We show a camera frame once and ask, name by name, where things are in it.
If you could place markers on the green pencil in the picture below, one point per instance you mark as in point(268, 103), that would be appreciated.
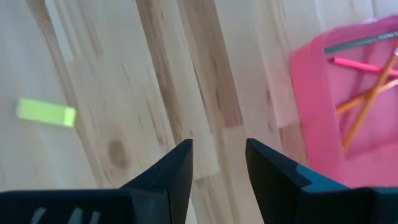
point(357, 43)

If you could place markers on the plain orange pencil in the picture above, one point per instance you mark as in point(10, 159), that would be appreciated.
point(351, 104)

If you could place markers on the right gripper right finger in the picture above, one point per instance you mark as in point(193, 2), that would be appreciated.
point(286, 196)

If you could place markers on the yellow-green eraser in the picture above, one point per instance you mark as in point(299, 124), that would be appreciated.
point(46, 112)

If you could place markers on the translucent pink plastic bin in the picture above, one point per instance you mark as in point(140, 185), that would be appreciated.
point(314, 109)

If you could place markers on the orange pencil orange eraser cap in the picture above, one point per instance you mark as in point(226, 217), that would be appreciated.
point(357, 124)

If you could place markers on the pink pencil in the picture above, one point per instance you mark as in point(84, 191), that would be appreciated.
point(357, 65)

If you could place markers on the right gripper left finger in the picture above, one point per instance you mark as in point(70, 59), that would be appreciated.
point(168, 193)

